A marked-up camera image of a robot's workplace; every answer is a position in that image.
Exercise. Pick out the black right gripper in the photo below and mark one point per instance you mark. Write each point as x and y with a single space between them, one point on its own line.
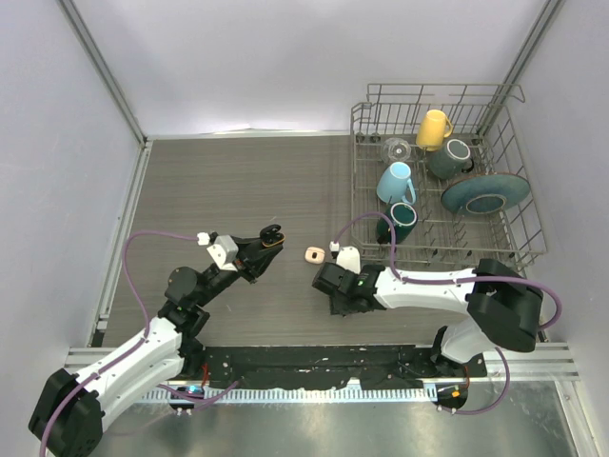
339 307

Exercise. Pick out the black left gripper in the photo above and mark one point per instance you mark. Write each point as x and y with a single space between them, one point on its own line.
252 257

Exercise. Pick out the cream earbud charging case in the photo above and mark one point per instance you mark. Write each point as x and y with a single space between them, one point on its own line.
314 255

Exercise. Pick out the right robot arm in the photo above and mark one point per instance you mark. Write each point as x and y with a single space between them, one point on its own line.
500 310

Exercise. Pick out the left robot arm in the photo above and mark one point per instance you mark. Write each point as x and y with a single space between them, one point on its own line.
74 410

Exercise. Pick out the dark teal mug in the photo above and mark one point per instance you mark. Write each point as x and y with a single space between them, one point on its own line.
402 217

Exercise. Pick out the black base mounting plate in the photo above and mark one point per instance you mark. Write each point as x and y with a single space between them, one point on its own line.
325 367

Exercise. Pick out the light blue mug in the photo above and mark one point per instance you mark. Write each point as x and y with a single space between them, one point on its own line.
396 185

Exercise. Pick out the clear glass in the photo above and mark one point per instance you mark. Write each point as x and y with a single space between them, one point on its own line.
395 149

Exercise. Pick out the blue ceramic plate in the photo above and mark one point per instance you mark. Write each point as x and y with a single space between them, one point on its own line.
485 194

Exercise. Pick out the dark grey-green mug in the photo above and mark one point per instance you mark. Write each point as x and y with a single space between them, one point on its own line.
453 158

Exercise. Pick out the yellow mug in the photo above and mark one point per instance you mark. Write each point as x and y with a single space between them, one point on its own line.
434 129

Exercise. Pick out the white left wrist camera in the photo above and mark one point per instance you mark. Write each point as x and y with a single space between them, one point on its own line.
222 249

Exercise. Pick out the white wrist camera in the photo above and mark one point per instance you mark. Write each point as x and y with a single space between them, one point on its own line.
347 257
222 249

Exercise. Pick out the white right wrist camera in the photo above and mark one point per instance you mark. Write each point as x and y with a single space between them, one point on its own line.
347 257

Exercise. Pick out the white slotted cable duct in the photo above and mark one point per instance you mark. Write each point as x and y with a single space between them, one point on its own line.
352 393

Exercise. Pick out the aluminium frame rail left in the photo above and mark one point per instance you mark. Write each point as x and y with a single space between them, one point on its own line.
113 273

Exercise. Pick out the metal wire dish rack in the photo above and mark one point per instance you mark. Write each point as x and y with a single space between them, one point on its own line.
443 240

